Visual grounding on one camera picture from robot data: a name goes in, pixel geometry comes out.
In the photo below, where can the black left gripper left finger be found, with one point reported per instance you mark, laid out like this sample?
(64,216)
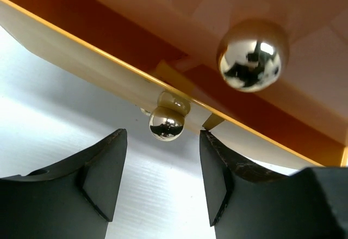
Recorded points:
(73,198)

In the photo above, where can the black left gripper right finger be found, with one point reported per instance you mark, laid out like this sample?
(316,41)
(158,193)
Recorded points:
(247,200)

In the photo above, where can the beige orange drawer container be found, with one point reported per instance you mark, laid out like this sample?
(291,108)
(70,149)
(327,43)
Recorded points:
(267,77)

